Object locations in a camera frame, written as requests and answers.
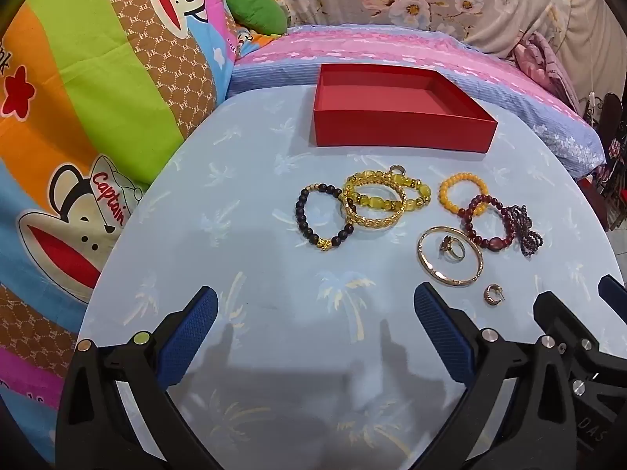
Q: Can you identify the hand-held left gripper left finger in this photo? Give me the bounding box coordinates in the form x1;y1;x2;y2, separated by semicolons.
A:
56;285;219;470

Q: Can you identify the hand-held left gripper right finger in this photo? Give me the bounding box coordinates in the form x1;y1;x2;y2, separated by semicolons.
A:
413;284;576;470

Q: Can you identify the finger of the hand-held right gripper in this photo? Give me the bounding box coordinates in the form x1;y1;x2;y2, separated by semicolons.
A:
533;291;608;353
598;274;627;307

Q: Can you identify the thin gold bangle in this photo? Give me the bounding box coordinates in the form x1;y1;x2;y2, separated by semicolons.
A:
417;226;485;287

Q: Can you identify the dark red bead bracelet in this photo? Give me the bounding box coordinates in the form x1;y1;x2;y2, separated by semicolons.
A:
460;195;515;251

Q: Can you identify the small garnet bead bracelet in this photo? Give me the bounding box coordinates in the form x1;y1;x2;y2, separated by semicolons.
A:
500;203;544;258

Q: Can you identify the gold chain bracelet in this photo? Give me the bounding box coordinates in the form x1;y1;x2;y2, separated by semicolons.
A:
342;176;407;228

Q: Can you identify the yellow cat-eye bead bracelet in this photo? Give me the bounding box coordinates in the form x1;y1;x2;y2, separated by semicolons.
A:
343;170;433;213

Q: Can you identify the black bead bracelet gold charm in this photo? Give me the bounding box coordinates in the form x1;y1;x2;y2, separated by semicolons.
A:
295;183;354;251

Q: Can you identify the red cardboard box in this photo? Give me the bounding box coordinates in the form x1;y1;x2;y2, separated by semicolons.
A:
312;63;498;154

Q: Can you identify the dark wooden chair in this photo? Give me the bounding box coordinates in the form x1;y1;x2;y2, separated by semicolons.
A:
580;92;627;231

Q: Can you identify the pink quilted cloth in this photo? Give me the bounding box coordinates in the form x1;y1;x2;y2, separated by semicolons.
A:
512;29;571;99

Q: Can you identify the cartoon monkey print blanket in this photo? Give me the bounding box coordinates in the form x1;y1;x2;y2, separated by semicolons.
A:
0;0;250;466

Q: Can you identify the pink blue rose pillow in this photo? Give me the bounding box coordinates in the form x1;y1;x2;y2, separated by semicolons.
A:
228;23;605;179

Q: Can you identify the grey floral blanket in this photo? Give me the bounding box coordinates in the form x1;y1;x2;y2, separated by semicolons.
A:
230;0;627;108

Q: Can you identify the green pillow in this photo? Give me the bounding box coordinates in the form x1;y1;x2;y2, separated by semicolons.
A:
224;0;287;36

